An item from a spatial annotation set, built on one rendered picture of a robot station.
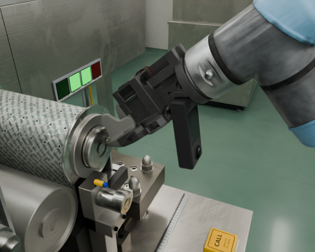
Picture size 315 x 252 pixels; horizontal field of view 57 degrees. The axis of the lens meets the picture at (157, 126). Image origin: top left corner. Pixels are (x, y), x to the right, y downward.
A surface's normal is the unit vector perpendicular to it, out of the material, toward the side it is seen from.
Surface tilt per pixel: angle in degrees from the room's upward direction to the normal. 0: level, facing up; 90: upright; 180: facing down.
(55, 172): 93
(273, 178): 0
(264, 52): 98
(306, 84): 81
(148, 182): 0
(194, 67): 71
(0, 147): 93
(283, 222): 0
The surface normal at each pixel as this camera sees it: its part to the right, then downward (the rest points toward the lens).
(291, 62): -0.12, 0.41
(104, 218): 0.00, -0.86
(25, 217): -0.25, -0.40
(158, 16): -0.40, 0.47
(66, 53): 0.91, 0.21
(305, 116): -0.46, 0.62
